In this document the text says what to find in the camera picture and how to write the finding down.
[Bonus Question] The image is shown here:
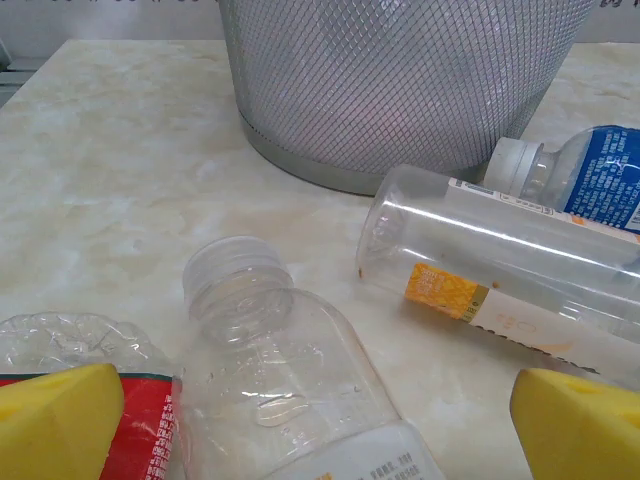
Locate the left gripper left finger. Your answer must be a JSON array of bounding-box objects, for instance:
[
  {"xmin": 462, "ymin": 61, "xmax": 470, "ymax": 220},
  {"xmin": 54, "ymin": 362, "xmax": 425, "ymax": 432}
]
[{"xmin": 0, "ymin": 363, "xmax": 126, "ymax": 480}]

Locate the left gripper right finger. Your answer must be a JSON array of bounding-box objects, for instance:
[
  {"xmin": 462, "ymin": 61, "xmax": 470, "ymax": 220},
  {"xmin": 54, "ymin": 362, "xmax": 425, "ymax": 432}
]
[{"xmin": 510, "ymin": 368, "xmax": 640, "ymax": 480}]

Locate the clear bottle orange white label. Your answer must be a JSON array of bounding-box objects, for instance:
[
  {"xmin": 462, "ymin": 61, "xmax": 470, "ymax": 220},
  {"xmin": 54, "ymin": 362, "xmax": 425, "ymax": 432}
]
[{"xmin": 355, "ymin": 163, "xmax": 640, "ymax": 381}]

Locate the wide-mouth bottle white label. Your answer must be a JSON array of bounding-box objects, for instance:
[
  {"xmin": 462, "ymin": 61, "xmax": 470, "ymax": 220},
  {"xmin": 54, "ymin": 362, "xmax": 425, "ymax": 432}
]
[{"xmin": 179, "ymin": 235, "xmax": 446, "ymax": 480}]

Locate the blue label bottle white cap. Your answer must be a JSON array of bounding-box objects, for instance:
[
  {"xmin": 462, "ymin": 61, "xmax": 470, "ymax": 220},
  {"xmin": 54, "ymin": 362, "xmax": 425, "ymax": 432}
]
[{"xmin": 483, "ymin": 124, "xmax": 640, "ymax": 234}]

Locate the aluminium side rail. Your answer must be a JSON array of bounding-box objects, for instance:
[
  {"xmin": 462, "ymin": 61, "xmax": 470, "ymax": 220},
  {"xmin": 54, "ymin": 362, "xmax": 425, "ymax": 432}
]
[{"xmin": 0, "ymin": 38, "xmax": 65, "ymax": 109}]

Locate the silver wire mesh bin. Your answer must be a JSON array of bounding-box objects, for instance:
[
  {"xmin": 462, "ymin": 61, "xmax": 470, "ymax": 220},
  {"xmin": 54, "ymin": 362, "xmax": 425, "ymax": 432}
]
[{"xmin": 215, "ymin": 0, "xmax": 596, "ymax": 197}]

